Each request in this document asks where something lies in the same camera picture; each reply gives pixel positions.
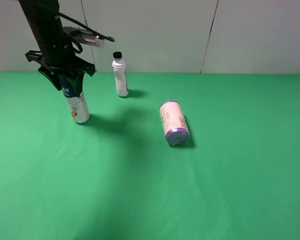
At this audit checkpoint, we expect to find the blue capped white bottle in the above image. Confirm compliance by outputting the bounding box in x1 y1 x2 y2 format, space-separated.
59 74 90 124

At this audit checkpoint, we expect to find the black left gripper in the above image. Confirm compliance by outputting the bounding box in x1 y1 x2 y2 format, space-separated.
25 37 96 97

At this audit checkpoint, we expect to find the black camera cable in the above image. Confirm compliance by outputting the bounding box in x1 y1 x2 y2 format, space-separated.
27 0 116 55

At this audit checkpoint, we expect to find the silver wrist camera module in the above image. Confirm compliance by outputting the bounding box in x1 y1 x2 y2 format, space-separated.
63 26 105 48

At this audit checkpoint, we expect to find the green table cloth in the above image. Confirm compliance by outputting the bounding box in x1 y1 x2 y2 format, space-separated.
0 72 300 240

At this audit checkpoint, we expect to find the purple and cream wrapped roll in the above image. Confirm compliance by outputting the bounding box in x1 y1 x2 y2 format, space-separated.
159 100 190 146

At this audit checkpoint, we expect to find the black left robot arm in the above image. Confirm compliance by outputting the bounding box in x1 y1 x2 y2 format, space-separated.
19 0 96 98

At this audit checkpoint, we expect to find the white bottle with black brush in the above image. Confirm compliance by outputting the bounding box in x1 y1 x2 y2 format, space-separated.
112 51 129 97

